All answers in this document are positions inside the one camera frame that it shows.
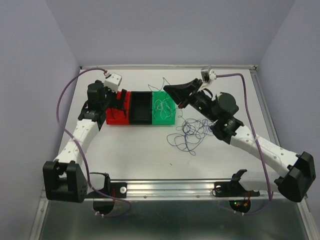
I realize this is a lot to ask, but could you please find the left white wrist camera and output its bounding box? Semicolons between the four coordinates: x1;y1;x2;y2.
103;72;122;92

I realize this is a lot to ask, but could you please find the aluminium back rail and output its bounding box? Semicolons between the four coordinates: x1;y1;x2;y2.
79;64;258;70

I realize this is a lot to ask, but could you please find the thin white wire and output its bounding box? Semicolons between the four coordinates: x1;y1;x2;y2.
154;98;176;122

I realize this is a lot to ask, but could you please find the black cable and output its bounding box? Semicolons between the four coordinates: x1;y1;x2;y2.
109;104;130;121

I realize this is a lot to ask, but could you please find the red plastic bin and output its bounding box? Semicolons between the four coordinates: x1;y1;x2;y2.
106;91;131;125

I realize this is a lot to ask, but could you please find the aluminium front rail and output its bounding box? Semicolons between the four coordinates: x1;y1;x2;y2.
41;177;307;201

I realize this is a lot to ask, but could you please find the thin blue wire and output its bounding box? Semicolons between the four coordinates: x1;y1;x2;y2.
147;76;216;156

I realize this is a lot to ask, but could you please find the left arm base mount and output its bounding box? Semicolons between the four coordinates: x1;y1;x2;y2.
85;172;132;218

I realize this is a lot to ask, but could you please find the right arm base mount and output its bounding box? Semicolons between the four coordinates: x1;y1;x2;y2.
211;169;261;215

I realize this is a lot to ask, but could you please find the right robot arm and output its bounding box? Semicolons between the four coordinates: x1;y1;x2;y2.
163;78;316;203

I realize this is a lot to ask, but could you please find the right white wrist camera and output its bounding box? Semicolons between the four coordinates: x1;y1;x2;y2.
199;65;217;90

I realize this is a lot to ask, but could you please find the black plastic bin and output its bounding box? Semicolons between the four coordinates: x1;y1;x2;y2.
129;91;153;125

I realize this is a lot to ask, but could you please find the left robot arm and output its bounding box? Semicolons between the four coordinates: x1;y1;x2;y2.
42;74;127;203

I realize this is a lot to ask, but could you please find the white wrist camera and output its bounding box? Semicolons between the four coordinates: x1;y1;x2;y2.
103;72;122;92
199;65;217;90

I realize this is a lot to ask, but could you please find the aluminium rail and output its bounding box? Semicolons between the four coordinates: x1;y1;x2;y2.
41;177;307;201
79;64;258;70
249;69;281;146

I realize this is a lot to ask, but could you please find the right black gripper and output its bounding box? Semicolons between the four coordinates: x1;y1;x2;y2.
163;78;219;123

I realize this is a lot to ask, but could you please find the aluminium right side rail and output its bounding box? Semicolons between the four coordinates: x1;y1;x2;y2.
249;69;281;146

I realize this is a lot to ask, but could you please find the green plastic bin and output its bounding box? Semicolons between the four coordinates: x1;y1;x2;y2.
151;91;176;126

